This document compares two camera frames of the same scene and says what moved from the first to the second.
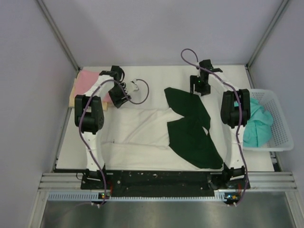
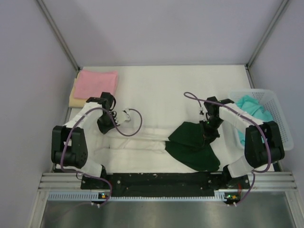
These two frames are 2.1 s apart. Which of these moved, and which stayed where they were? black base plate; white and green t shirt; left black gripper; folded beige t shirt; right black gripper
Moved: left black gripper; white and green t shirt; right black gripper
Stayed: black base plate; folded beige t shirt
